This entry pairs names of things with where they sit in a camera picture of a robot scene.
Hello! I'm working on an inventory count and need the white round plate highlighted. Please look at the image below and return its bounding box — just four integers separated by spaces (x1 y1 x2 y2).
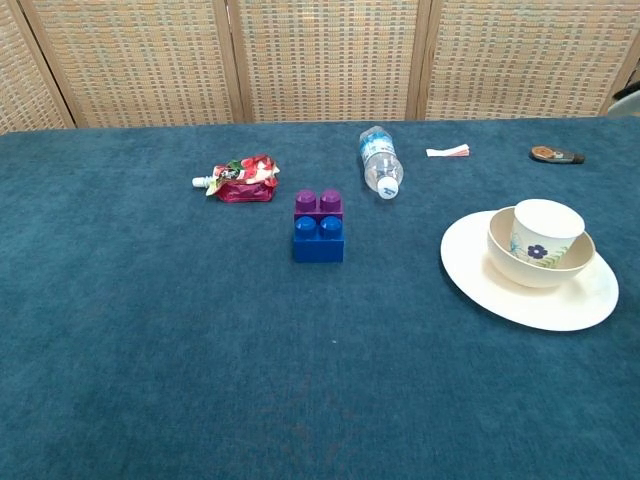
439 208 620 332

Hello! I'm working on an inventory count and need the flower print paper cup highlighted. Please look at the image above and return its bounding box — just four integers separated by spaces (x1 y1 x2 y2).
508 198 586 271

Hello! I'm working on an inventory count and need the blue table cloth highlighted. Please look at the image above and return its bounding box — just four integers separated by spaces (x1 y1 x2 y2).
0 115 640 480

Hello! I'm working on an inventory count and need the purple toy building block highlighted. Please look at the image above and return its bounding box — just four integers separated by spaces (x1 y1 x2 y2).
293 188 345 221

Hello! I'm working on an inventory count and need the cream bowl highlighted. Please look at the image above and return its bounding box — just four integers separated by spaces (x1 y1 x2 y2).
486 205 597 290

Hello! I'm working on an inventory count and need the white paper sachet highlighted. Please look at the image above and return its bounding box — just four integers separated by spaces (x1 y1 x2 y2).
425 143 472 159

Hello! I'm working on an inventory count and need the blue toy building block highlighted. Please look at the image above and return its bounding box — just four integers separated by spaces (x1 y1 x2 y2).
292 214 346 264

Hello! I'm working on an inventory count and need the red juice pouch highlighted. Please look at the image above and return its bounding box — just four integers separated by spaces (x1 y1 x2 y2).
192 153 280 204

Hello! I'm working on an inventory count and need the clear plastic water bottle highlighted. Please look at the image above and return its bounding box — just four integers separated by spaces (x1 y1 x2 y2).
358 125 405 200

